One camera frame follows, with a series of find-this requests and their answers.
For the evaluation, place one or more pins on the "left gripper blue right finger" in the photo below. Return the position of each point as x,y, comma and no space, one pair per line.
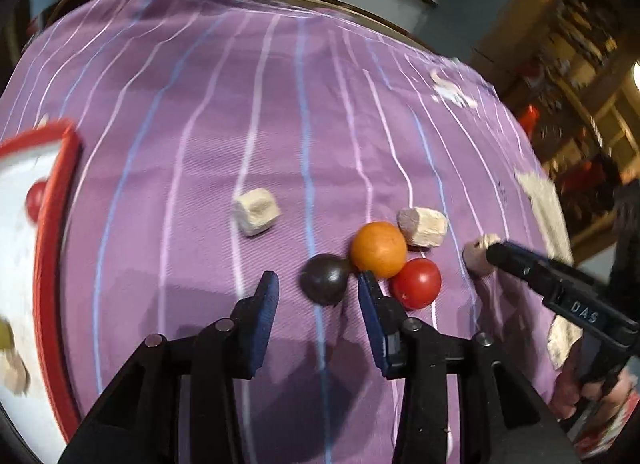
383,318

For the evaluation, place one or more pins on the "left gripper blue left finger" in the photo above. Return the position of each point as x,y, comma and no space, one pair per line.
253,318

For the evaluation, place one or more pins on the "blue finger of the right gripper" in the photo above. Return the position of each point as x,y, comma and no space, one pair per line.
545,276

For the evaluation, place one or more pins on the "red tomato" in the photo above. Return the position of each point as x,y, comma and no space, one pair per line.
417,284
34,199

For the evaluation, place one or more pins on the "dark purple plum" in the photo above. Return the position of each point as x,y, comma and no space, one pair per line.
324,279

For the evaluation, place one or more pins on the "person's right hand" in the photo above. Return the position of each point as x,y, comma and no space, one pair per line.
568,390

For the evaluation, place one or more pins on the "large orange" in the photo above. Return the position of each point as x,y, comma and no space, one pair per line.
379,247

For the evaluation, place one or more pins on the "small beige cork piece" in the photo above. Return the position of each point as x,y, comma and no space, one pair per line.
474,254

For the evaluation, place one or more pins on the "large beige cork block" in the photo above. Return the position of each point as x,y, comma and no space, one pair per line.
255,211

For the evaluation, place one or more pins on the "purple striped cloth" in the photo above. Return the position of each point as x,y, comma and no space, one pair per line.
183,105

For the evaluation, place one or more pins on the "red rimmed white tray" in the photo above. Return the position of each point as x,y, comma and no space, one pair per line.
43,419

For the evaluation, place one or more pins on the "green grape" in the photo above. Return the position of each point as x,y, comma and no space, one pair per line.
6,336

